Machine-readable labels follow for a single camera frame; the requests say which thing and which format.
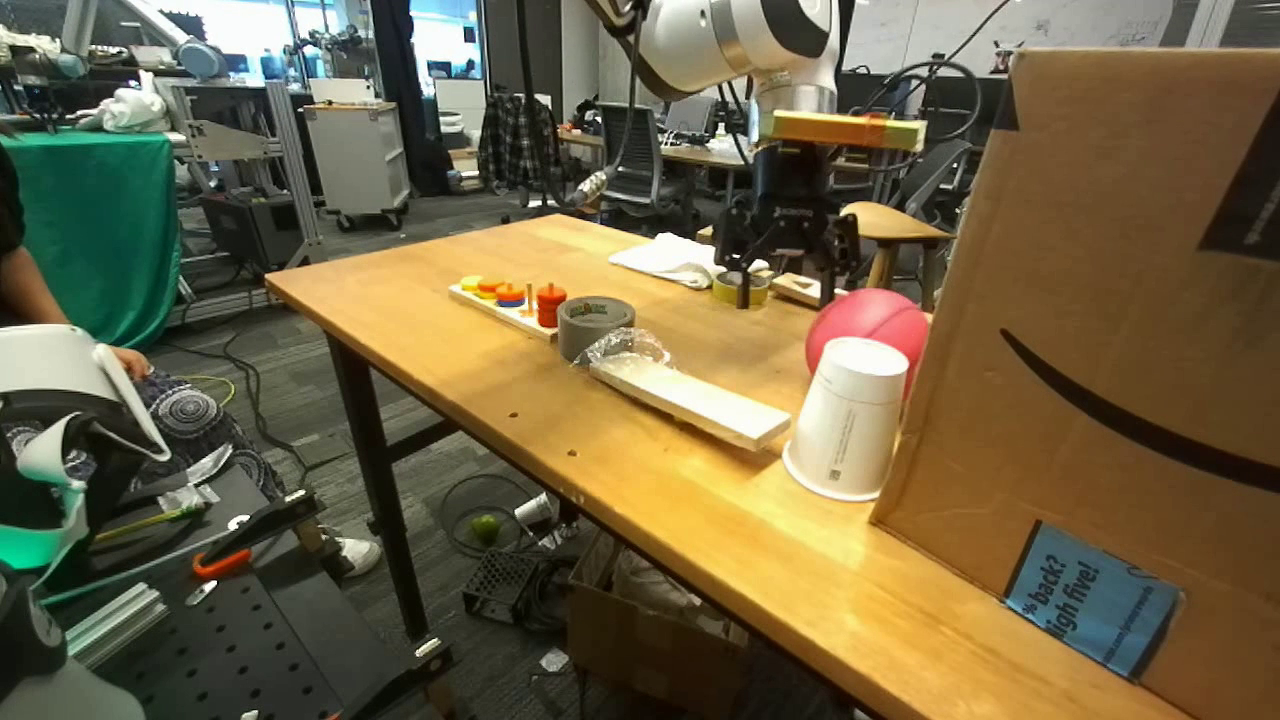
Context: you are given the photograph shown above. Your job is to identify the brown cardboard box under table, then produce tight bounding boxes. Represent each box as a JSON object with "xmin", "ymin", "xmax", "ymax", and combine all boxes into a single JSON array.
[{"xmin": 566, "ymin": 578, "xmax": 754, "ymax": 720}]

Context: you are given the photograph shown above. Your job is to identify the green and tan wrist block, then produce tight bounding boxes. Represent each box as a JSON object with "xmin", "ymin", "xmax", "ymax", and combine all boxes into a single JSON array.
[{"xmin": 770, "ymin": 107, "xmax": 933, "ymax": 155}]

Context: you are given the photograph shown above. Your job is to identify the black metal table leg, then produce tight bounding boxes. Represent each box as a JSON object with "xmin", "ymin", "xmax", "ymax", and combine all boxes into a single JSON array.
[{"xmin": 326, "ymin": 333, "xmax": 457, "ymax": 672}]

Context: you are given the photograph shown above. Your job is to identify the green table cloth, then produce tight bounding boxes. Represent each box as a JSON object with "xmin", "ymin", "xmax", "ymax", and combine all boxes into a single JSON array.
[{"xmin": 5, "ymin": 130, "xmax": 183, "ymax": 351}]

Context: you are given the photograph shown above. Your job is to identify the wire mesh bowl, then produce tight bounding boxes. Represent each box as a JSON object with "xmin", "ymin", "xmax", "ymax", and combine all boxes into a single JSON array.
[{"xmin": 437, "ymin": 474, "xmax": 546, "ymax": 566}]

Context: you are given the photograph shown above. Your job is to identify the white wooden ring stacker board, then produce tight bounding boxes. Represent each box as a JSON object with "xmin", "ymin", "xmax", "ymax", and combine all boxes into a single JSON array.
[{"xmin": 449, "ymin": 274, "xmax": 566, "ymax": 346}]

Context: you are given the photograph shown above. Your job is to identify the large brown cardboard box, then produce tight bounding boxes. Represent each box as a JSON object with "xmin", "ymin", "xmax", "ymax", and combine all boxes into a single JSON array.
[{"xmin": 868, "ymin": 49, "xmax": 1280, "ymax": 720}]

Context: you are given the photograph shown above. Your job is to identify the round wooden stool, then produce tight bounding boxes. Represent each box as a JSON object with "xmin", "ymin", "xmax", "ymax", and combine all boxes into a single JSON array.
[{"xmin": 835, "ymin": 198, "xmax": 958, "ymax": 303}]

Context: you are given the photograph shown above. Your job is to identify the grey duct tape roll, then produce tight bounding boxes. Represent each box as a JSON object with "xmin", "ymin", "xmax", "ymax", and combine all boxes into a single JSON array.
[{"xmin": 552, "ymin": 292, "xmax": 639, "ymax": 366}]

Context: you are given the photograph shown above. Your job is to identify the yellow-rimmed clear tape roll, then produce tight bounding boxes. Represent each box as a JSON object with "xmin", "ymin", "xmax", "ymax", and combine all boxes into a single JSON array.
[{"xmin": 710, "ymin": 265, "xmax": 780, "ymax": 313}]

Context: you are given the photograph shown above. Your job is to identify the pink-red rubber basketball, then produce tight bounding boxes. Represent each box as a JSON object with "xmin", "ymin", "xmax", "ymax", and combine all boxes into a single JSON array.
[{"xmin": 799, "ymin": 285, "xmax": 937, "ymax": 403}]

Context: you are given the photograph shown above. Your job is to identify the pale wooden board with arrows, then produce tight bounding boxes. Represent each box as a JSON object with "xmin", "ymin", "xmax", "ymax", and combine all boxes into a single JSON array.
[{"xmin": 770, "ymin": 269, "xmax": 832, "ymax": 313}]

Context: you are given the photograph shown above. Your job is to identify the person bare hand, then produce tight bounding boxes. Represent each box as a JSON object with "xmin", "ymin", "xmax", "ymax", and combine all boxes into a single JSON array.
[{"xmin": 110, "ymin": 346, "xmax": 158, "ymax": 385}]

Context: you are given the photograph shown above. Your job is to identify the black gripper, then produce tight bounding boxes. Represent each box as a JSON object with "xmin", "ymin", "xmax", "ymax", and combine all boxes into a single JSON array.
[{"xmin": 713, "ymin": 142, "xmax": 866, "ymax": 313}]

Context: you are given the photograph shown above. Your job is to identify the plaid shirt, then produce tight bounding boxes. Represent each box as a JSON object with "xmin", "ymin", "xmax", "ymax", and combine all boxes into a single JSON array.
[{"xmin": 478, "ymin": 89, "xmax": 566, "ymax": 204}]

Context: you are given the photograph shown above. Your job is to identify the tall red ring stack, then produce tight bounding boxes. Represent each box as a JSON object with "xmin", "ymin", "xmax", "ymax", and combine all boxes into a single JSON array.
[{"xmin": 533, "ymin": 282, "xmax": 574, "ymax": 333}]

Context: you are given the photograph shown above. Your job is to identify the white shoe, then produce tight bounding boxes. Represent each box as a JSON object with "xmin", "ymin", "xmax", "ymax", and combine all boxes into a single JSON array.
[{"xmin": 326, "ymin": 531, "xmax": 389, "ymax": 578}]

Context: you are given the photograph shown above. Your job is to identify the black mesh office chair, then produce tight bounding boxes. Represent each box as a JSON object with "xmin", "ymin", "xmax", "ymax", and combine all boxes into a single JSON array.
[{"xmin": 593, "ymin": 99, "xmax": 668, "ymax": 222}]

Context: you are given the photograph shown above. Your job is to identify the orange-handled pliers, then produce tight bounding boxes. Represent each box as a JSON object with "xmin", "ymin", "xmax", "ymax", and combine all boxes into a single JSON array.
[{"xmin": 190, "ymin": 542, "xmax": 255, "ymax": 585}]

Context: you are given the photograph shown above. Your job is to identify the person bare forearm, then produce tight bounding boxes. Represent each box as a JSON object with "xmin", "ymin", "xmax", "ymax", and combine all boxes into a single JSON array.
[{"xmin": 0, "ymin": 243, "xmax": 118, "ymax": 367}]

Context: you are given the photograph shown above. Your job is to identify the blue sticker on box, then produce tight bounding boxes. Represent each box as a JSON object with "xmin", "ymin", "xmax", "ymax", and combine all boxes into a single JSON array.
[{"xmin": 1001, "ymin": 520, "xmax": 1186, "ymax": 679}]

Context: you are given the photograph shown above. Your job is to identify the white wheeled cabinet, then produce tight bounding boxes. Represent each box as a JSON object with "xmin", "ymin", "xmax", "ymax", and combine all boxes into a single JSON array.
[{"xmin": 299, "ymin": 97, "xmax": 417, "ymax": 231}]

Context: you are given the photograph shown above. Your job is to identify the white paper cup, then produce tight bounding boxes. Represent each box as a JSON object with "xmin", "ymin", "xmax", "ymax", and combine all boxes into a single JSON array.
[{"xmin": 780, "ymin": 333, "xmax": 917, "ymax": 507}]

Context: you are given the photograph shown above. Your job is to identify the white VR headset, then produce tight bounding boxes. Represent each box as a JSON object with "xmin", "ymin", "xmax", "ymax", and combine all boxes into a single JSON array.
[{"xmin": 0, "ymin": 320, "xmax": 175, "ymax": 578}]

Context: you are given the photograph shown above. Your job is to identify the white folded cloth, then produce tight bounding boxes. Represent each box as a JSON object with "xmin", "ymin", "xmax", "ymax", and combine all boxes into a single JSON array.
[{"xmin": 607, "ymin": 230, "xmax": 731, "ymax": 296}]

